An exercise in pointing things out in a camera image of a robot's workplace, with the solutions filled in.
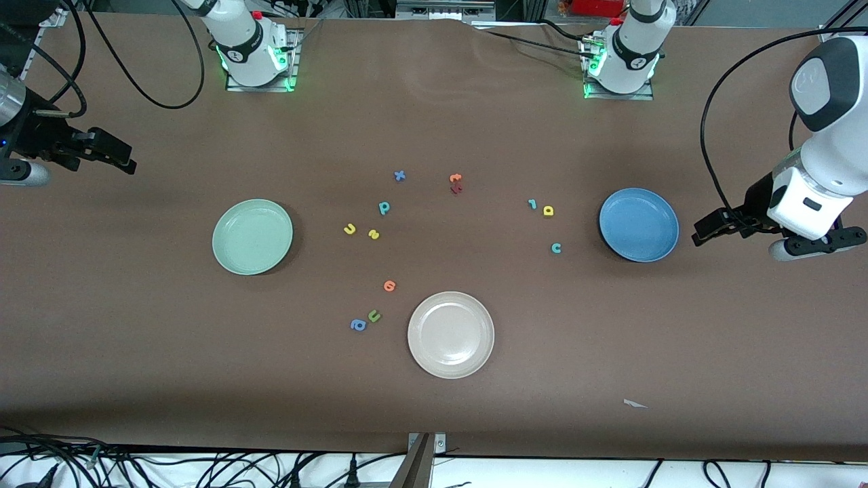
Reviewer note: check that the white paper scrap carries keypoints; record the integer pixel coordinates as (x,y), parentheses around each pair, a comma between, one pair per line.
(634,404)

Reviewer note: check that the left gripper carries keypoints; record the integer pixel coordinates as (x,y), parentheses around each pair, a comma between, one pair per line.
(754,202)

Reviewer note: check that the black power plug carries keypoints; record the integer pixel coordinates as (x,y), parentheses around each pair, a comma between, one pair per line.
(295,480)
(352,474)

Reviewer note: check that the blue plate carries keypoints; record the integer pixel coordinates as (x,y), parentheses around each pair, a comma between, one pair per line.
(639,225)

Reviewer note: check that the aluminium frame profile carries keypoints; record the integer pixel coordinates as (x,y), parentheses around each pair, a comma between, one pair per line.
(51,27)
(841,20)

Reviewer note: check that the green plate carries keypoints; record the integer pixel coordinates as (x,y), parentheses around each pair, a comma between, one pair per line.
(252,237)

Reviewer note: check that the beige plate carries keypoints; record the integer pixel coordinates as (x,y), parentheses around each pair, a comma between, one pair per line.
(451,335)

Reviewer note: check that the grey metal bracket post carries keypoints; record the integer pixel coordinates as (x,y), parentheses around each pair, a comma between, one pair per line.
(417,468)

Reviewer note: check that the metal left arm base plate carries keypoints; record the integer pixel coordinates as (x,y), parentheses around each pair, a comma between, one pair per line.
(644,95)

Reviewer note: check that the grey metal equipment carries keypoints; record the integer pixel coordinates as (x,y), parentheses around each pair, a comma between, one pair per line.
(441,10)

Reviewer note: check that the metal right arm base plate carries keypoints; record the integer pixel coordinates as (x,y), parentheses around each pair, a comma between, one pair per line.
(234,87)

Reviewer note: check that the blue foam letter a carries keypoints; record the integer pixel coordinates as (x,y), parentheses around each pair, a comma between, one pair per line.
(358,326)

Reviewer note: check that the red box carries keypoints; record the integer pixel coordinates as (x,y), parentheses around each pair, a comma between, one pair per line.
(597,7)

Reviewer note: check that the brown table cover mat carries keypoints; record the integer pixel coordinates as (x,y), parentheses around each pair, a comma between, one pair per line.
(434,122)

